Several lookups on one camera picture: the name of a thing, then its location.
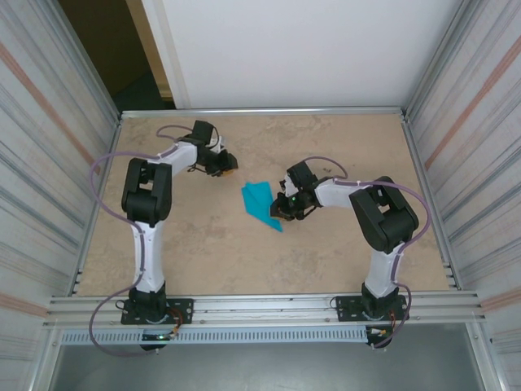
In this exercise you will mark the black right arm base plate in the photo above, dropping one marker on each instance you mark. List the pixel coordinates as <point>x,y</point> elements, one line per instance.
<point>346,307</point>

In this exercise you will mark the aluminium frame post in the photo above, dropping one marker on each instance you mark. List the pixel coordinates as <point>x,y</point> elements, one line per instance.
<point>437,57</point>
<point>87,61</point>

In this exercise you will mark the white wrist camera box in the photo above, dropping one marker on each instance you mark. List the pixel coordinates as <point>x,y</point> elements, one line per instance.
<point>220,146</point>
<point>291,187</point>

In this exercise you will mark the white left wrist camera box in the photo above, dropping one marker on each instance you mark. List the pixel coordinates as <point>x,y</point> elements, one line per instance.
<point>220,146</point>

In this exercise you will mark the grey metal sheet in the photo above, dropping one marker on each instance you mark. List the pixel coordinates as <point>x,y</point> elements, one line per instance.
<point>264,366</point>

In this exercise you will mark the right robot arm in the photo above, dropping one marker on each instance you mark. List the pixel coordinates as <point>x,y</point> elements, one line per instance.
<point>386,216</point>

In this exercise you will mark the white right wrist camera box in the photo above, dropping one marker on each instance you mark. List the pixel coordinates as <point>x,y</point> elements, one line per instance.
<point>291,187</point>

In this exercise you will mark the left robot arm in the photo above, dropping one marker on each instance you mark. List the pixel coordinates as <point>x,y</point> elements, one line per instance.
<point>146,195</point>

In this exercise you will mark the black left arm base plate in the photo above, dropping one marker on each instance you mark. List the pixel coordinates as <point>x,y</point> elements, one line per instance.
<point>183,309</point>

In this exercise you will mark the small circuit board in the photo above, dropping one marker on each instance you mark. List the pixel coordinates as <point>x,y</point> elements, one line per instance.
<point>156,336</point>
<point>380,332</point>

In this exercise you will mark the white door frame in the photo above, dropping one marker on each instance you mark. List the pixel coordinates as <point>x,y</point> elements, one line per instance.
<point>163,49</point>

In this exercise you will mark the blue square paper sheet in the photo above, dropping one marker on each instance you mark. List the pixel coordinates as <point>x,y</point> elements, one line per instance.
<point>256,199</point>

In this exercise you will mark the wide aluminium mounting rail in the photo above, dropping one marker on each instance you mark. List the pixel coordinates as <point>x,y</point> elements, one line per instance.
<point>264,309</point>

